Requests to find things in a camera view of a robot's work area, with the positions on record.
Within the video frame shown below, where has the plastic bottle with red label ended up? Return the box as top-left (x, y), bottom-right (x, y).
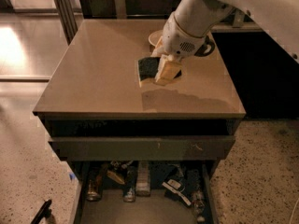
top-left (187, 169), bottom-right (206, 224)

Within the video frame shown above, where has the dark glass bottle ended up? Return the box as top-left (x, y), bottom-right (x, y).
top-left (123, 166), bottom-right (136, 203)

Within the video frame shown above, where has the open middle drawer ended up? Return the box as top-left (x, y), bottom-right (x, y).
top-left (74, 161), bottom-right (219, 224)

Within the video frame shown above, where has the white paper bowl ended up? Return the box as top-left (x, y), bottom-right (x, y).
top-left (149, 30), bottom-right (163, 47)

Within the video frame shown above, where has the clear plastic bottle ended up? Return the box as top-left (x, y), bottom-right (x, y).
top-left (135, 161), bottom-right (150, 197)

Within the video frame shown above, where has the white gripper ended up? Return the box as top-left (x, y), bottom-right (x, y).
top-left (151, 13), bottom-right (215, 86)

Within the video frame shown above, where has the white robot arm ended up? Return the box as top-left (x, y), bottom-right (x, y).
top-left (152, 0), bottom-right (299, 85)

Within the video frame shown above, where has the gold foil snack packet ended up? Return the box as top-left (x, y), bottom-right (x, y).
top-left (107, 170), bottom-right (125, 185)

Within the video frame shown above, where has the green and yellow sponge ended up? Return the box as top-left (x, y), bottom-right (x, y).
top-left (137, 57), bottom-right (182, 87)

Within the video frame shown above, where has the brown glass bottle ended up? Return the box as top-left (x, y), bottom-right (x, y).
top-left (86, 163), bottom-right (108, 202)

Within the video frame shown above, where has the black object on floor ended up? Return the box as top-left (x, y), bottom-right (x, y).
top-left (30, 199), bottom-right (52, 224)

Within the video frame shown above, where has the blue tape piece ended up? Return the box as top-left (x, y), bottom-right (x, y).
top-left (69, 173), bottom-right (77, 180)

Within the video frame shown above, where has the grey drawer cabinet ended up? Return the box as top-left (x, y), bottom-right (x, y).
top-left (34, 20), bottom-right (245, 161)

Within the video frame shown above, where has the dark blue snack bag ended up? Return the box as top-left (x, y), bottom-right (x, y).
top-left (150, 161), bottom-right (192, 207)

